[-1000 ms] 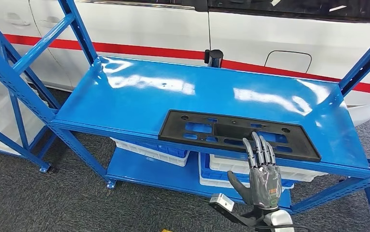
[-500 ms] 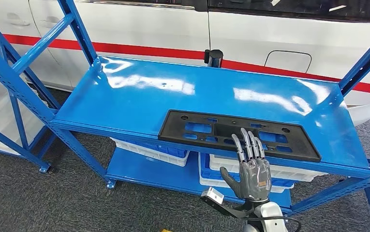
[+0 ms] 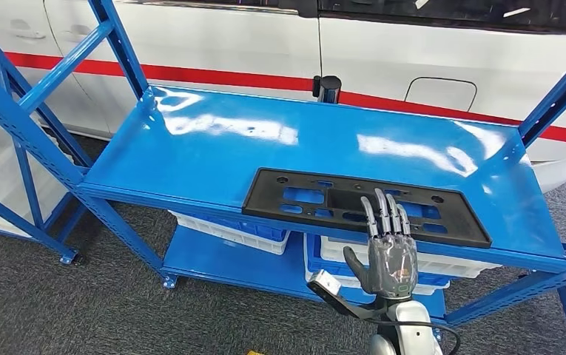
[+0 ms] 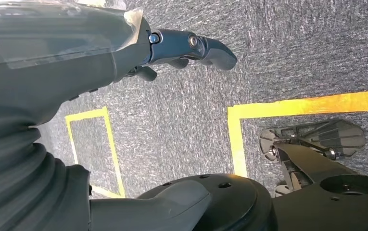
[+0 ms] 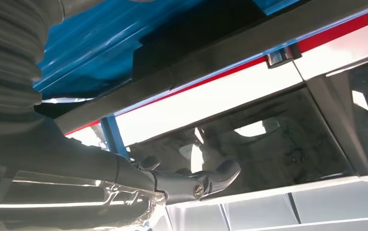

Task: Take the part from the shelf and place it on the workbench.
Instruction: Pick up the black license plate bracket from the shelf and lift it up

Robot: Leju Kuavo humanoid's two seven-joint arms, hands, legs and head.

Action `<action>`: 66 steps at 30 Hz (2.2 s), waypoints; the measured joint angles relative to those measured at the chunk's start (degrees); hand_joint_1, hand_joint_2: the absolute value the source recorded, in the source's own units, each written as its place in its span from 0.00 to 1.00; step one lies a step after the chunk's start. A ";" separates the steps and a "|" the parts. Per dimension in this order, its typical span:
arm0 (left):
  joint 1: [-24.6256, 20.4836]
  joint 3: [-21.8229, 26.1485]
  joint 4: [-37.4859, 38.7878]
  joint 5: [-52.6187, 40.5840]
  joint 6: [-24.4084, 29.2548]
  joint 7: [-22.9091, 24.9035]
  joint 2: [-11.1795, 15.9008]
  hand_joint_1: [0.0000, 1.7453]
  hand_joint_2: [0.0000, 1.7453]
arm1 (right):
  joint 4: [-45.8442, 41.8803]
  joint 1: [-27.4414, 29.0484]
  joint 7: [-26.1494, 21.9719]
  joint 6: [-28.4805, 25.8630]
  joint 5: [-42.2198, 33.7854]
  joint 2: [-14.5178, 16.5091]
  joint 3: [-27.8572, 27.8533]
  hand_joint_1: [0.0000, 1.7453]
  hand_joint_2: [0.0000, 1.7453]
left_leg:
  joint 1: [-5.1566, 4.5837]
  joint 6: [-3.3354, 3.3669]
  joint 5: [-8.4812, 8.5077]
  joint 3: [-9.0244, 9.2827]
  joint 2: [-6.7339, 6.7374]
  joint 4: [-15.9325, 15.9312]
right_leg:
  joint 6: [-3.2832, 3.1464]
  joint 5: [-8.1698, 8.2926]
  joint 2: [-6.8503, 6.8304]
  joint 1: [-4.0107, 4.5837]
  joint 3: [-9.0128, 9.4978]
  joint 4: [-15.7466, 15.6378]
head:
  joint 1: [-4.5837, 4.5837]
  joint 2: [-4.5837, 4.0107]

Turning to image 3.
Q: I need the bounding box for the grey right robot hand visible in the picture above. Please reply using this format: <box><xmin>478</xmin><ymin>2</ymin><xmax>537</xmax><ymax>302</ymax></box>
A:
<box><xmin>343</xmin><ymin>188</ymin><xmax>420</xmax><ymax>301</ymax></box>

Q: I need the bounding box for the black plastic plate bracket part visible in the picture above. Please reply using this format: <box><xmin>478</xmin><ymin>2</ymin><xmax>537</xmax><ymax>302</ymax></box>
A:
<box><xmin>241</xmin><ymin>168</ymin><xmax>493</xmax><ymax>249</ymax></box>

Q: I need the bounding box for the white car with red stripe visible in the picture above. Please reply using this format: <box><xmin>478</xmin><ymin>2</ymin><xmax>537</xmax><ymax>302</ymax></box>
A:
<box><xmin>0</xmin><ymin>0</ymin><xmax>566</xmax><ymax>195</ymax></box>

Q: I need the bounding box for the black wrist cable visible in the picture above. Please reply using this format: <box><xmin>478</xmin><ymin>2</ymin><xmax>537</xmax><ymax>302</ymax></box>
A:
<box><xmin>360</xmin><ymin>313</ymin><xmax>462</xmax><ymax>355</ymax></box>

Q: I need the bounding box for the black cylindrical post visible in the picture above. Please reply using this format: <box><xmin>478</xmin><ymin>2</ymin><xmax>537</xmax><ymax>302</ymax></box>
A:
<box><xmin>311</xmin><ymin>75</ymin><xmax>343</xmax><ymax>104</ymax></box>

